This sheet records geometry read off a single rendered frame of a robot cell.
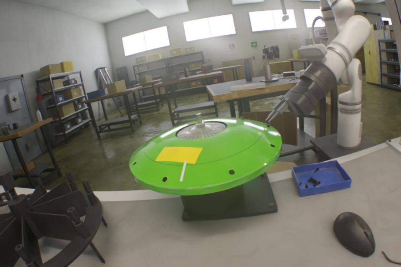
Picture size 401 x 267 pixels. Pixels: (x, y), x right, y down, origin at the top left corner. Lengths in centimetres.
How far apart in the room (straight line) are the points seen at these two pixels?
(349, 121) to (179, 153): 62
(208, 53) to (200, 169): 891
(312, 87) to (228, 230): 33
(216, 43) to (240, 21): 152
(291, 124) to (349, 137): 45
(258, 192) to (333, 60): 34
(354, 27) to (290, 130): 78
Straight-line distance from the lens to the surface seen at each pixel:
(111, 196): 62
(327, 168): 57
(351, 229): 38
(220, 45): 919
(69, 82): 652
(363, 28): 56
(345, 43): 52
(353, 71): 74
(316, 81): 45
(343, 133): 81
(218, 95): 148
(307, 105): 44
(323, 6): 73
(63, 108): 603
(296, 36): 989
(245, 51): 930
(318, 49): 45
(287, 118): 115
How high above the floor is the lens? 122
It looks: 15 degrees down
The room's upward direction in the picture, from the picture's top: 10 degrees counter-clockwise
